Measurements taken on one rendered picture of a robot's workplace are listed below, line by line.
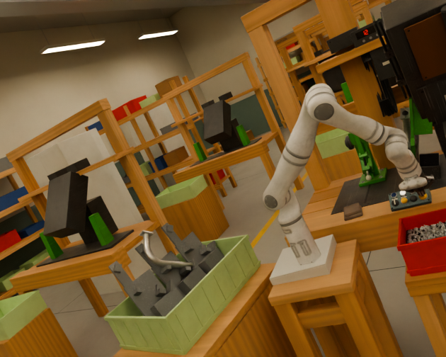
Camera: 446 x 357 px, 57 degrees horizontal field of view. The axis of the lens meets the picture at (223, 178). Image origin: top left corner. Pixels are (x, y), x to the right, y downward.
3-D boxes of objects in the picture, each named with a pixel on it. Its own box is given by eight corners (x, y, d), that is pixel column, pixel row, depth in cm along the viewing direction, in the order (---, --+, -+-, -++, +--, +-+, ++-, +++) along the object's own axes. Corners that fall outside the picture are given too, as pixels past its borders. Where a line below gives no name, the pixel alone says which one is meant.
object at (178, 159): (225, 197, 717) (168, 76, 676) (130, 224, 854) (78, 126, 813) (238, 185, 761) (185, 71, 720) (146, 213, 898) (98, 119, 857)
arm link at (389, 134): (410, 132, 138) (379, 114, 133) (413, 152, 133) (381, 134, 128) (394, 142, 143) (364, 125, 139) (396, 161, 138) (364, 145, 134)
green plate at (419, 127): (432, 146, 169) (430, 95, 163) (411, 147, 173) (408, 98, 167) (432, 138, 179) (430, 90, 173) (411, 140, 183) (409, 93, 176)
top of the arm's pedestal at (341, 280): (354, 292, 140) (350, 282, 139) (271, 307, 154) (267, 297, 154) (359, 246, 168) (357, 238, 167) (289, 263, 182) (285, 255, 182)
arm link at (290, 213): (270, 181, 161) (288, 218, 164) (258, 192, 155) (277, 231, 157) (288, 176, 155) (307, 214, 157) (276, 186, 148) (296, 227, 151)
